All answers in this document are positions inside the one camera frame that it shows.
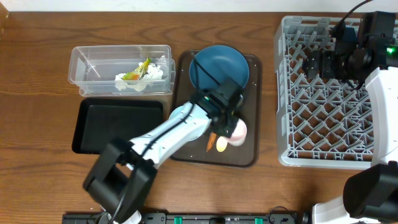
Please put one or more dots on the grey dishwasher rack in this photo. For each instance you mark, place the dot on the grey dishwasher rack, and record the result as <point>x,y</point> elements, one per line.
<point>321,122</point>

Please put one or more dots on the black tray bin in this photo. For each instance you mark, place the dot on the black tray bin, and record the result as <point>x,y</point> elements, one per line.
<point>102,119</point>

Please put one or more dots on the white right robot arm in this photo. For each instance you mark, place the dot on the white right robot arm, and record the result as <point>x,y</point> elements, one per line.
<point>368,55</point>

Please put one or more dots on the dark blue plate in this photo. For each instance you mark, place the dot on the dark blue plate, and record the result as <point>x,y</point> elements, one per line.
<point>213,65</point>

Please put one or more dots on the dark brown serving tray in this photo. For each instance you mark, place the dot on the dark brown serving tray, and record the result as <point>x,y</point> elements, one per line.
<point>241,156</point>

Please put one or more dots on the yellow plastic spoon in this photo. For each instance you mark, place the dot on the yellow plastic spoon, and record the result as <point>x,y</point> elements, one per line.
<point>221,144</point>

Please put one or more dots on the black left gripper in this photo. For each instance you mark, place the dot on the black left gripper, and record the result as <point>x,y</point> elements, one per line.
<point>230,129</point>

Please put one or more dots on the colourful snack wrapper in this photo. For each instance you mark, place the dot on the colourful snack wrapper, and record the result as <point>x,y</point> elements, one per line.
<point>139,72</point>

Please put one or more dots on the clear plastic waste bin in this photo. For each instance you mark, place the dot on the clear plastic waste bin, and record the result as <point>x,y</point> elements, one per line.
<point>93,68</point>

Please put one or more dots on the pink cup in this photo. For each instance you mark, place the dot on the pink cup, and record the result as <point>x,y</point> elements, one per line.
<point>239,134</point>

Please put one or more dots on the light blue rice bowl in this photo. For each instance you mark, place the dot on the light blue rice bowl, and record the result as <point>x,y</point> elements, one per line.
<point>191,125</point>

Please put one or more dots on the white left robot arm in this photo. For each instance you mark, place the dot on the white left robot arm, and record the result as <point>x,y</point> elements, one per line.
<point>123,174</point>

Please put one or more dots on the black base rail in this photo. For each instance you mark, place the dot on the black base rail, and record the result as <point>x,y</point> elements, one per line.
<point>162,218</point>

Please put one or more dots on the white paper napkin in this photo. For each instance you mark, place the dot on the white paper napkin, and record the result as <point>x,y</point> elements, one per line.
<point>153,73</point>

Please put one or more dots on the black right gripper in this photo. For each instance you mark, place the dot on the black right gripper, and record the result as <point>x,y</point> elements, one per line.
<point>326,57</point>

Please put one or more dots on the orange carrot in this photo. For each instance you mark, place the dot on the orange carrot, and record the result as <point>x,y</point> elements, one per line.
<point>211,141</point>

